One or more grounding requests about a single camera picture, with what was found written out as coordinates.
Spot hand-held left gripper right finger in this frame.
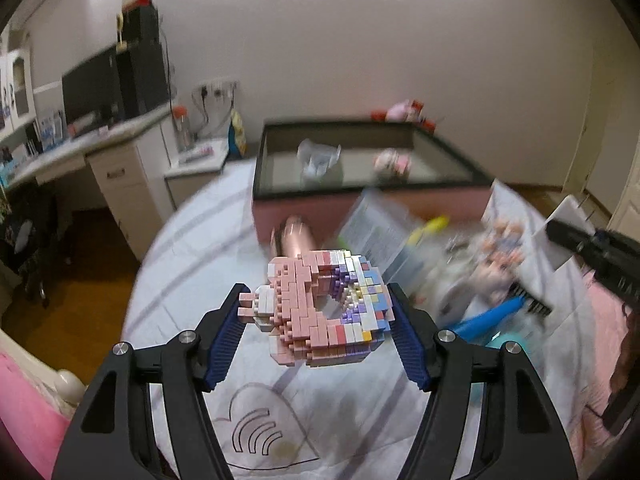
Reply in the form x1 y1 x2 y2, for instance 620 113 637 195
387 282 583 480

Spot clear plastic bag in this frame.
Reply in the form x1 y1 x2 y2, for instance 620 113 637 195
297 139 343 181

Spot small pink toy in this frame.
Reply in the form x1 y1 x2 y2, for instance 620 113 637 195
374 149 412 178

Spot black office chair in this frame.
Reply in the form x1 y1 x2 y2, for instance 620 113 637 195
0 185 68 308

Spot printed figure sheet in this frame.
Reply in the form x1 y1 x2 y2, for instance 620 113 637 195
480 177 556 306

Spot pink blanket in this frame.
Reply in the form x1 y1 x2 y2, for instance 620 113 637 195
550 260 640 480

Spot rose gold bottle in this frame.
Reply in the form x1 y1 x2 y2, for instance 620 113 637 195
270 214 318 263

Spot pink plush toy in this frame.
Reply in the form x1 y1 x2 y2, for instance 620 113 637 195
385 99 426 123

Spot blue highlighter pen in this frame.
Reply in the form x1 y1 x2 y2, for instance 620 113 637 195
450 295 526 346

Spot black computer monitor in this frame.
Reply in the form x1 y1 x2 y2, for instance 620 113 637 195
61 45 123 126

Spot white desk with drawers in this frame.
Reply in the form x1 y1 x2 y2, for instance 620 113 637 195
0 102 173 261

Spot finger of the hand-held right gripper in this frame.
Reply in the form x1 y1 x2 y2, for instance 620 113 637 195
545 220 640 306

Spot yellow blue snack bag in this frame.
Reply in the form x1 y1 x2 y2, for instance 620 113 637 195
227 109 249 157

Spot black flower hair clip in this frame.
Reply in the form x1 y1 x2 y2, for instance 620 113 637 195
505 284 553 317

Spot white flat card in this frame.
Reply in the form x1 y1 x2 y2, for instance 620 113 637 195
532 195 596 273

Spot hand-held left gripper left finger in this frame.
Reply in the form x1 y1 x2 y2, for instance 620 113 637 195
50 282 253 480

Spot pink bedding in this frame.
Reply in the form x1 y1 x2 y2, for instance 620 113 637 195
0 350 71 480

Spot bottle with orange cap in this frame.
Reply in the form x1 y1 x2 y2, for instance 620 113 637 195
171 106 195 153

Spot white door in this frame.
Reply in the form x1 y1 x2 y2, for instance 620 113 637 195
565 45 640 231

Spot pink building block toy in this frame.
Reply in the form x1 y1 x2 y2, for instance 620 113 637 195
237 247 396 368

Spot yellow highlighter pen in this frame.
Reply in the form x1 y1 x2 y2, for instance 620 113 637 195
407 215 451 247

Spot black computer tower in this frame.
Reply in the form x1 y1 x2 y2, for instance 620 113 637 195
115 42 171 118

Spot white nightstand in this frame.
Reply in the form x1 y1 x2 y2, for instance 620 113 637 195
164 142 233 211

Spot wall power outlet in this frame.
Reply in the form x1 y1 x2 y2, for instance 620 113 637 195
192 79 241 101

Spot white striped blanket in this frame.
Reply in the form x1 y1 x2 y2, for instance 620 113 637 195
122 160 601 480

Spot teal round object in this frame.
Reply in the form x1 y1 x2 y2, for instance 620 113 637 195
485 332 523 356

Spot pink storage box black rim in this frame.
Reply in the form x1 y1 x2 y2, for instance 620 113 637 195
251 119 496 261

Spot white wall cabinet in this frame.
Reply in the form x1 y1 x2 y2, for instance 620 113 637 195
0 25 38 131

